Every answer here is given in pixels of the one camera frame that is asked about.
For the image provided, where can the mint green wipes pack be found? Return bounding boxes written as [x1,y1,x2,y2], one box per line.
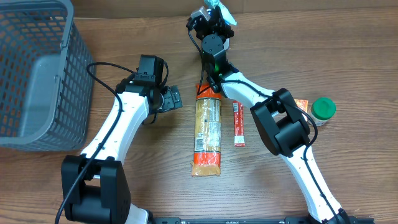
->
[204,0,237,26]

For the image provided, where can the red sachet stick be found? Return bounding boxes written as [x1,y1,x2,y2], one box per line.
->
[233,100,245,147]

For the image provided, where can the spaghetti pack orange ends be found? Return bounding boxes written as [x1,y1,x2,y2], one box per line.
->
[191,84,222,176]

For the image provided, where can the orange snack packet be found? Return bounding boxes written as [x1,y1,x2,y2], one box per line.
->
[295,99,308,113]

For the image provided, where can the green lid jar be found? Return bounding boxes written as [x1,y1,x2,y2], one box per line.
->
[308,98,336,126]

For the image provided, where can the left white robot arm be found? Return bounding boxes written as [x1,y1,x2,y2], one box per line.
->
[55,85,182,224]

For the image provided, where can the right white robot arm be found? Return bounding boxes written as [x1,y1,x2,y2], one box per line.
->
[186,7,350,223]

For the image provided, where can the dark grey plastic basket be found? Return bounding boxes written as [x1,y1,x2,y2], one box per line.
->
[1,0,94,152]

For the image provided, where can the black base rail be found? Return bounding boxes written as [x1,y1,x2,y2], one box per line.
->
[149,217,376,224]

